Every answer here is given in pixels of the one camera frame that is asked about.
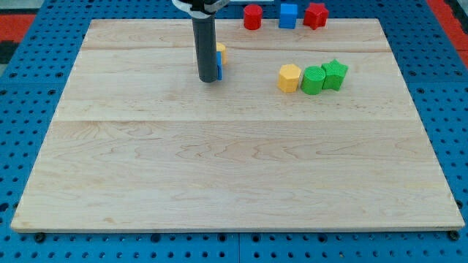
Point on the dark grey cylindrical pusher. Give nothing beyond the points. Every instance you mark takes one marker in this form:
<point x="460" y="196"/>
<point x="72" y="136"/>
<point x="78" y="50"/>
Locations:
<point x="205" y="48"/>

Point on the blue triangle block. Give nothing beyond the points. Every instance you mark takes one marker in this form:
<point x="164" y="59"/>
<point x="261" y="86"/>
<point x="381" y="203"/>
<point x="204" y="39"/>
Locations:
<point x="219" y="66"/>

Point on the yellow block behind pusher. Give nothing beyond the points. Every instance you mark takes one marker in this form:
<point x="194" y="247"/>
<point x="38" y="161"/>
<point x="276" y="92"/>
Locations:
<point x="220" y="47"/>

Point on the red cylinder block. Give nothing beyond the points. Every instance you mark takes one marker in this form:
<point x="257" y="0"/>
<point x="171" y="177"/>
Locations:
<point x="253" y="15"/>

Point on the blue cube block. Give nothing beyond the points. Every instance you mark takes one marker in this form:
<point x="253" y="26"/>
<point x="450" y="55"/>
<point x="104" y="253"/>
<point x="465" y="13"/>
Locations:
<point x="288" y="16"/>

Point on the yellow hexagon block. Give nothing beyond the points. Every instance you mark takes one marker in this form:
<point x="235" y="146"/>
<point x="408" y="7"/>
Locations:
<point x="289" y="75"/>

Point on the red star block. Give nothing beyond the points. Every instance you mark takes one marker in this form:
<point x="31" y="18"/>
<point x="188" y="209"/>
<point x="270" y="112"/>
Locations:
<point x="316" y="15"/>

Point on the green cylinder block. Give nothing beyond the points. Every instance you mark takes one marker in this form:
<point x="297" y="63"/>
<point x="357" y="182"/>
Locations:
<point x="313" y="79"/>

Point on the green star block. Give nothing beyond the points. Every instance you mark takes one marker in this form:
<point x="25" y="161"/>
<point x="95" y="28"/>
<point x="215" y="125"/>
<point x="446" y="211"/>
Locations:
<point x="335" y="73"/>

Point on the light wooden board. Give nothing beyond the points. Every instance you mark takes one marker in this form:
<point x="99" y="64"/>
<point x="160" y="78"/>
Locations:
<point x="139" y="144"/>

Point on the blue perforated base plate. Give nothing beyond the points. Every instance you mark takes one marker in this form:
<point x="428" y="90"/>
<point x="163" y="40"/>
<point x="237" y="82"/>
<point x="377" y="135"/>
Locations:
<point x="39" y="67"/>

